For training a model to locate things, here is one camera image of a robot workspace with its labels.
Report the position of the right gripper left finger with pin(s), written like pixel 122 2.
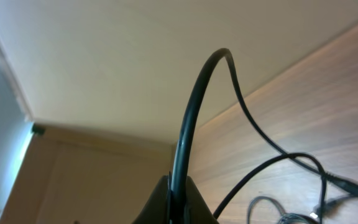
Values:
pixel 157 208

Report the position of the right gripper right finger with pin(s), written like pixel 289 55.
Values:
pixel 196 210

